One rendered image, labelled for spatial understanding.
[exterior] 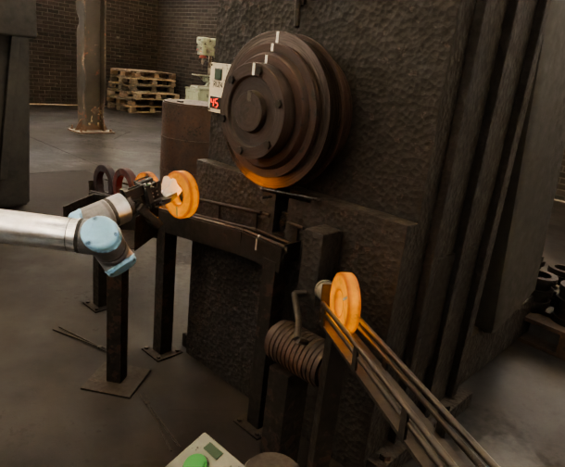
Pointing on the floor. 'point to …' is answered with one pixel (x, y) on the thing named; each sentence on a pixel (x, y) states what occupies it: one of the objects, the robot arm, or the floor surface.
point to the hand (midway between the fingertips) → (181, 188)
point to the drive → (531, 186)
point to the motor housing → (288, 386)
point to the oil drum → (183, 135)
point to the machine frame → (381, 193)
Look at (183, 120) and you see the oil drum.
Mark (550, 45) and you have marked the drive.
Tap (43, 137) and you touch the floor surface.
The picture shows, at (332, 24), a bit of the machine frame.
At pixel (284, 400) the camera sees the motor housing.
